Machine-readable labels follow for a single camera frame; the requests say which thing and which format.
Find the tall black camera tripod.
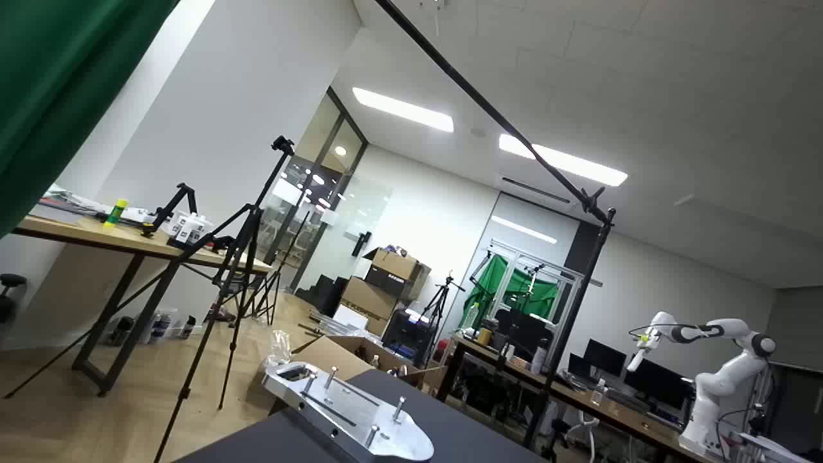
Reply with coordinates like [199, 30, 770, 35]
[151, 134, 298, 463]

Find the small brown cardboard box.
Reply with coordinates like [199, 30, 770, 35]
[365, 247, 433, 302]

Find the wide hanging green cloth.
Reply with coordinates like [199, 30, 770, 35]
[498, 265, 565, 322]

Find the small black tabletop tripod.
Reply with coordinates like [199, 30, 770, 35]
[140, 180, 201, 241]

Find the narrow hanging green cloth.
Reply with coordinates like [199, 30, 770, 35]
[461, 252, 512, 328]

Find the wide black computer monitor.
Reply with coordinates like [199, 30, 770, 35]
[622, 358, 694, 412]

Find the black box machine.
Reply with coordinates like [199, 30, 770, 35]
[377, 306, 438, 367]

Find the yellow green bottle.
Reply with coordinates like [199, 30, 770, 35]
[104, 196, 132, 229]

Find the flat cardboard sheet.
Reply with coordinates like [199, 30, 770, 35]
[294, 333, 399, 386]

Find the clear plastic cup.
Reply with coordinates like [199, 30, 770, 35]
[267, 327, 296, 373]

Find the short ceiling light panel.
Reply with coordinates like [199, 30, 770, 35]
[349, 84, 458, 135]

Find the black upright stand pole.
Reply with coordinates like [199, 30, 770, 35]
[523, 219, 617, 450]

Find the green fabric backdrop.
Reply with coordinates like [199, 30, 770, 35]
[0, 0, 183, 239]

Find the small black computer monitor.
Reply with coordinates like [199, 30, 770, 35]
[582, 336, 631, 381]

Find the long ceiling light panel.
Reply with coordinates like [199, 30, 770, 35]
[497, 130, 631, 191]

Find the wooden table with metal legs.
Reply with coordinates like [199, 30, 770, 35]
[14, 211, 277, 399]

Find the long wooden desk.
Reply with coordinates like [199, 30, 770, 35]
[451, 336, 718, 463]

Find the white clutter pile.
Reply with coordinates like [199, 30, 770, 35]
[165, 211, 219, 250]

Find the black diagonal boom pole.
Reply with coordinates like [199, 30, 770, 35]
[374, 0, 620, 232]

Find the distant black tripod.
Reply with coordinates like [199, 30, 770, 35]
[417, 273, 465, 362]

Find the large brown cardboard box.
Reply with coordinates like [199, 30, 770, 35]
[339, 274, 402, 333]

